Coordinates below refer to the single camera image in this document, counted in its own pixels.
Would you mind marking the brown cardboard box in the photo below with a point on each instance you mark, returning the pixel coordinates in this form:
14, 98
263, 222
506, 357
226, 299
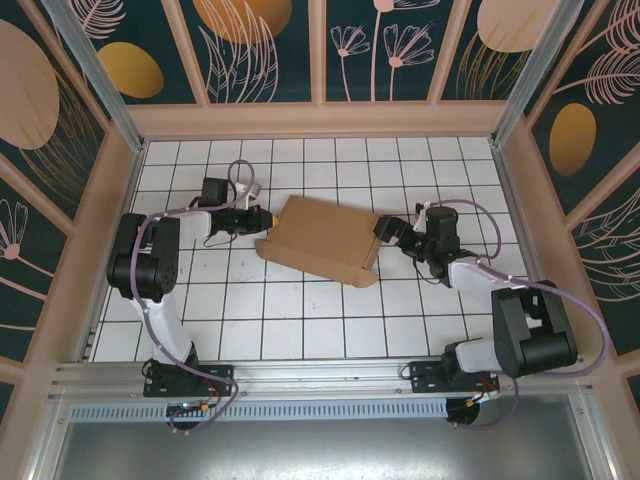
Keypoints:
320, 240

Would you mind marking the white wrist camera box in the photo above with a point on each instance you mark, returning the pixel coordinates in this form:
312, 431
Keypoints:
422, 206
251, 192

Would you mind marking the aluminium frame post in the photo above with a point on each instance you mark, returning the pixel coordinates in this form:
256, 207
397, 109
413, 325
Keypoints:
100, 80
535, 70

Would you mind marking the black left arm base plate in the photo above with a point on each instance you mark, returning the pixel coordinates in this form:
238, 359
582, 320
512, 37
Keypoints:
215, 380

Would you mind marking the yellow power connector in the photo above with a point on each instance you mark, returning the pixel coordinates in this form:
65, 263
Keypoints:
482, 401

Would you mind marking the grey metal sheet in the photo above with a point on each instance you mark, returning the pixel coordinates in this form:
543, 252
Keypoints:
310, 450

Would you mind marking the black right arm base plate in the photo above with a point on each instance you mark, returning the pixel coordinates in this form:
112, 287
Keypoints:
425, 375

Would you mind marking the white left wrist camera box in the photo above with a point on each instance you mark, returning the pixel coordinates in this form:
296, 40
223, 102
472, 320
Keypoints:
251, 192

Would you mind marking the aluminium mounting rail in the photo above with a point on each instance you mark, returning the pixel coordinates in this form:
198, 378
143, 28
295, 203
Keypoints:
320, 377

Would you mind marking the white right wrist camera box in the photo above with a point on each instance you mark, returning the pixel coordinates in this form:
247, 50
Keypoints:
422, 206

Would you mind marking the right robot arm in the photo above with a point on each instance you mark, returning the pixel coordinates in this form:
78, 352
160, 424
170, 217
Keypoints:
530, 330

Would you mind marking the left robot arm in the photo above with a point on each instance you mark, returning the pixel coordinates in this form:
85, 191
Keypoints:
145, 260

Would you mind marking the small circuit board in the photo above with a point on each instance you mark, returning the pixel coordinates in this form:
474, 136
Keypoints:
187, 408

